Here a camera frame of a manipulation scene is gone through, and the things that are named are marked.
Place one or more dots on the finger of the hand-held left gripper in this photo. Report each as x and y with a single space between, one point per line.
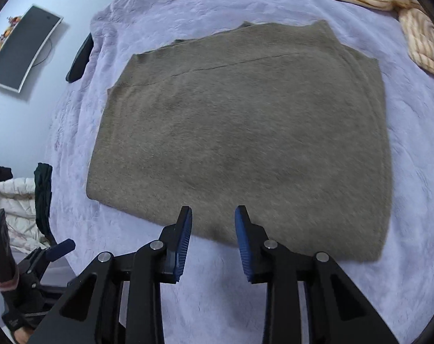
61 249

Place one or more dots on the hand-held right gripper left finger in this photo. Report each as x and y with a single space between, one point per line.
184 245

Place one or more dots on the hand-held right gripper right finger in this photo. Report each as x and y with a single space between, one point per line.
242 245

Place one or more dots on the brown knit sweater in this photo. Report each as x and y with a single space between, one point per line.
245 143

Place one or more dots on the person's left hand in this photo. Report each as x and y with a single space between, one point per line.
21 337

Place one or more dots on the dark green clothing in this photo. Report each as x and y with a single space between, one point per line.
43 193

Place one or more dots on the white puffer jacket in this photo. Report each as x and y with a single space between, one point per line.
18 208

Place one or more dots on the purple plush blanket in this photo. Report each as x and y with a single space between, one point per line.
410 193

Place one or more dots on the black chair backrest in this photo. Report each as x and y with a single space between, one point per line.
80 59

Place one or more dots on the curved white-framed monitor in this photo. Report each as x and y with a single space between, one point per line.
23 48

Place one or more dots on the orange figurines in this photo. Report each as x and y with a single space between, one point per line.
3 36

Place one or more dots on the cream striped garment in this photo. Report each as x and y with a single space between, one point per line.
414 25

